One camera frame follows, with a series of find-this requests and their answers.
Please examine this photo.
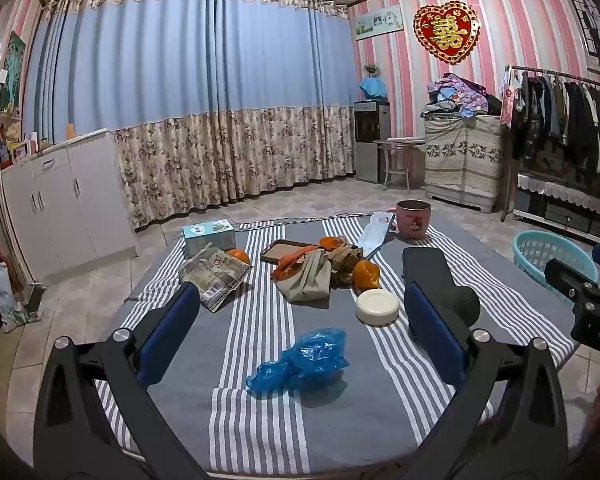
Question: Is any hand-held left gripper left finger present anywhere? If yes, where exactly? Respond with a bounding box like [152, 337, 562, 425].
[32, 282, 211, 480]

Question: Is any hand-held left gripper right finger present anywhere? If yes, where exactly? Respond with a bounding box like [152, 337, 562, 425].
[402, 280, 568, 480]

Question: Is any teal plastic laundry basket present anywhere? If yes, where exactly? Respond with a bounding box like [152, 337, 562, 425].
[512, 230, 593, 306]

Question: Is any white round container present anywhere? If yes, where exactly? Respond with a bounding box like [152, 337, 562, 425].
[356, 288, 401, 326]

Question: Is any snack wrapper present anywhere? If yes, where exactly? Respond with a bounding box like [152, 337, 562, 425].
[177, 242, 253, 313]

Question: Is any white plastic packet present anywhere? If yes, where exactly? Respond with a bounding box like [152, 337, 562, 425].
[355, 211, 397, 261]

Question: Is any brown paper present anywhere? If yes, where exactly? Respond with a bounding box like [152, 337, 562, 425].
[325, 245, 363, 286]

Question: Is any blue plastic bag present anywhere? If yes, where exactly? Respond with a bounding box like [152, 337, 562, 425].
[246, 328, 350, 393]

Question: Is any beige cloth pouch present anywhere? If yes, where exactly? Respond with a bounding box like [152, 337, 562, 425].
[275, 250, 333, 303]

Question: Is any low dark cabinet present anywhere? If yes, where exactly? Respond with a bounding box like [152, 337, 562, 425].
[512, 172, 600, 251]

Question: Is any black wallet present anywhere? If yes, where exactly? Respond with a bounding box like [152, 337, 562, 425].
[402, 246, 481, 328]

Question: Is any white lace cloth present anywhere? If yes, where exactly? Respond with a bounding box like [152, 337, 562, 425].
[516, 172, 600, 218]

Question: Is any light blue tissue box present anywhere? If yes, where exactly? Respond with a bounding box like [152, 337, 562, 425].
[181, 219, 236, 260]

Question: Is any pink cartoon mug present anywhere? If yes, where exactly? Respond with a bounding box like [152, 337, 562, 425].
[392, 200, 432, 240]

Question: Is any brown phone case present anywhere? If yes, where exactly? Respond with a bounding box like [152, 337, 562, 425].
[259, 240, 321, 265]

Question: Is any grey striped tablecloth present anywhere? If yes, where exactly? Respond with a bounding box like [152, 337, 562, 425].
[92, 212, 581, 480]

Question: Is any row of hanging clothes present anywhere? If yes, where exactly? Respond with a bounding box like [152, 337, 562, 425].
[510, 72, 600, 176]

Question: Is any white cabinet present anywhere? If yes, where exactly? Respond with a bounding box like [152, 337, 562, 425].
[0, 127, 138, 286]

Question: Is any cabinet with patterned cover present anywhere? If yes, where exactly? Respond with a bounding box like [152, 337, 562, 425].
[424, 114, 502, 213]

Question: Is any pink hanging bag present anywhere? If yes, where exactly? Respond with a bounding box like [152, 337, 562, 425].
[500, 72, 516, 128]

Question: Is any small round table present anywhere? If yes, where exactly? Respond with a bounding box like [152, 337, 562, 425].
[372, 137, 426, 192]

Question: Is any metal clothes rack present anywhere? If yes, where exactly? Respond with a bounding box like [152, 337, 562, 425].
[500, 64, 600, 223]

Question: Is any grey water dispenser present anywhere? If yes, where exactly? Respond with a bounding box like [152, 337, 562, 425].
[354, 100, 391, 183]

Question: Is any pile of clothes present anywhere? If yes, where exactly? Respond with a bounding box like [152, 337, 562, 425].
[420, 72, 503, 121]

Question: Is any framed window poster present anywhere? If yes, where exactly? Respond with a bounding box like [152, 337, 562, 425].
[566, 0, 600, 68]

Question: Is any blue cloth bag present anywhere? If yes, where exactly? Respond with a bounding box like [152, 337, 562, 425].
[359, 76, 387, 101]

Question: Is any blue floral curtain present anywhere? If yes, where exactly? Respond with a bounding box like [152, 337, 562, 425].
[22, 0, 356, 233]

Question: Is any braided cord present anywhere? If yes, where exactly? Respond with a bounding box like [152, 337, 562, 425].
[235, 211, 381, 232]

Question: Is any red heart wall decoration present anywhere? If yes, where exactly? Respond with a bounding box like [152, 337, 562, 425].
[413, 2, 481, 66]

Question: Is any green wall poster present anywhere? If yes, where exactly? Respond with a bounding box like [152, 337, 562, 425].
[0, 30, 27, 111]

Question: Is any landscape wall clock picture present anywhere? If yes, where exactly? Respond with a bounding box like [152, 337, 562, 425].
[355, 5, 403, 41]

